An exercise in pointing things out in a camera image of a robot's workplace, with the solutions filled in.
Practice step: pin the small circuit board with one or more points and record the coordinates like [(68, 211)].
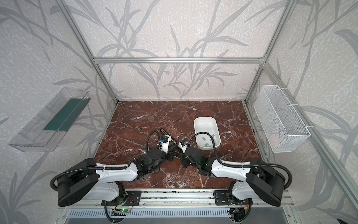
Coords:
[(119, 212)]

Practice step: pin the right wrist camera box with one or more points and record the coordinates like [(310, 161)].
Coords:
[(183, 145)]

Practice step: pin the aluminium frame crossbar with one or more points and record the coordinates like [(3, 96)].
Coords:
[(231, 60)]

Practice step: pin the white wire mesh basket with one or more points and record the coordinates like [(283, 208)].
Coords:
[(278, 115)]

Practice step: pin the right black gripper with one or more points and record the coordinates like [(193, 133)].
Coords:
[(185, 154)]

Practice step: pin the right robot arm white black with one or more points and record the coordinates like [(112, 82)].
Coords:
[(252, 180)]

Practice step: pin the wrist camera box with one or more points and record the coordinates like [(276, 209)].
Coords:
[(164, 143), (183, 145)]

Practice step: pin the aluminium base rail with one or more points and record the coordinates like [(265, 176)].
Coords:
[(178, 198)]

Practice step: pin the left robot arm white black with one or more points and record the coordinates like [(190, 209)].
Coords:
[(94, 181)]

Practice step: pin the black stapler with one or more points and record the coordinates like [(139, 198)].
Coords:
[(164, 132)]

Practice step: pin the pink object in basket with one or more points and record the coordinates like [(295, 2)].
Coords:
[(274, 141)]

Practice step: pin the clear acrylic wall shelf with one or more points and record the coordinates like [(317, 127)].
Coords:
[(32, 138)]

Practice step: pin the green mat in shelf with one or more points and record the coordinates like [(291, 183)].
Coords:
[(66, 117)]

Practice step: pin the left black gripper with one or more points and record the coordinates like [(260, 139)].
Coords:
[(170, 151)]

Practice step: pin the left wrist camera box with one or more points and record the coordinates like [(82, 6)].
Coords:
[(164, 143)]

